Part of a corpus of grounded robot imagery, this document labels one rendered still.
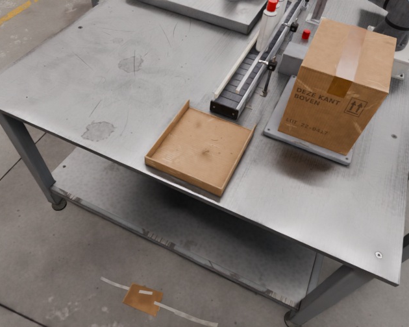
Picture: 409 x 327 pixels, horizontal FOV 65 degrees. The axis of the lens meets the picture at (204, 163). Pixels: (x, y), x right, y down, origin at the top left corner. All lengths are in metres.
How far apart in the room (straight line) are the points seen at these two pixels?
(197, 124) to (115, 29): 0.69
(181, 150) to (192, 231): 0.62
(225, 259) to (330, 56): 0.96
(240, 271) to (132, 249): 0.60
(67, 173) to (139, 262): 0.60
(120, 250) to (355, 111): 1.31
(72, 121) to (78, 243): 0.85
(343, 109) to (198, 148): 0.46
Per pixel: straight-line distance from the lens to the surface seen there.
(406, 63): 1.60
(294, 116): 1.08
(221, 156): 1.04
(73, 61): 1.45
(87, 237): 1.87
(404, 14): 1.56
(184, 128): 1.11
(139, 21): 1.68
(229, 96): 1.18
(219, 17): 1.65
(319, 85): 0.99
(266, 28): 1.37
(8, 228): 2.04
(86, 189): 1.75
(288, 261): 1.60
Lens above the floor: 1.64
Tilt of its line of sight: 53 degrees down
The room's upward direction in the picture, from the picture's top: 6 degrees clockwise
